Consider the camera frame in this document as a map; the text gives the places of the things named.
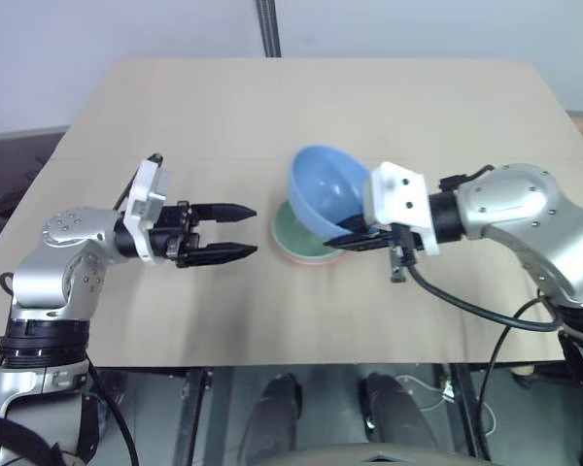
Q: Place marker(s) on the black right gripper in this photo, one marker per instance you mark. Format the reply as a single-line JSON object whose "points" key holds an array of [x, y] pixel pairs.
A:
{"points": [[401, 240]]}

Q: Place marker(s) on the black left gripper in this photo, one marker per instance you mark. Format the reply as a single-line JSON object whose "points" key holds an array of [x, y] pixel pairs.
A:
{"points": [[172, 228]]}

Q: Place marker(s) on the blue bowl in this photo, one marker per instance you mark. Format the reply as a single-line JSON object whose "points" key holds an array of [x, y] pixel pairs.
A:
{"points": [[320, 187]]}

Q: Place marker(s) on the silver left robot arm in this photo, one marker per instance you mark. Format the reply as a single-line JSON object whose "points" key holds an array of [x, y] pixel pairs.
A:
{"points": [[53, 272]]}

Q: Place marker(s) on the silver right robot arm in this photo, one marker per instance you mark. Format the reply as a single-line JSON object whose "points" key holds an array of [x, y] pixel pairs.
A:
{"points": [[515, 204]]}

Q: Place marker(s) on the pink bowl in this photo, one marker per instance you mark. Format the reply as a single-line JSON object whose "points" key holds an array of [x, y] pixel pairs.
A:
{"points": [[316, 262]]}

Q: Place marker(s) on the green bowl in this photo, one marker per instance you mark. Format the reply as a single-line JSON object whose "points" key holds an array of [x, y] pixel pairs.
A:
{"points": [[294, 235]]}

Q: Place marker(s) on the black table leg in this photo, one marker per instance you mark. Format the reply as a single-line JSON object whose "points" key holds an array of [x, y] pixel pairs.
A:
{"points": [[192, 417], [466, 412]]}

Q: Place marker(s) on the dark rounded shape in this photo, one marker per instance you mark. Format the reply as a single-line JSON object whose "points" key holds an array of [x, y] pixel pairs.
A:
{"points": [[396, 417], [272, 417]]}

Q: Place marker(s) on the grey robot torso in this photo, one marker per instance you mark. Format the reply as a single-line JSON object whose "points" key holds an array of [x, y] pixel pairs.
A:
{"points": [[369, 456]]}

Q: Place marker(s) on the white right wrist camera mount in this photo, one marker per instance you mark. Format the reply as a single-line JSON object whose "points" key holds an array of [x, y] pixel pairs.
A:
{"points": [[398, 199]]}

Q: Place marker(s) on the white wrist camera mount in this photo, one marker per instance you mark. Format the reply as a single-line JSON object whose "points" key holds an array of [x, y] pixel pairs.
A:
{"points": [[398, 199], [146, 194]]}

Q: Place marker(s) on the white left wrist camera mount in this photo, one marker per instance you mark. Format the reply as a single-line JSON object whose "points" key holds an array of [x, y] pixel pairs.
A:
{"points": [[146, 194]]}

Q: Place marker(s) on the dark metal post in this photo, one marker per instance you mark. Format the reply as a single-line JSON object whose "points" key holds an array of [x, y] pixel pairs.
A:
{"points": [[268, 26]]}

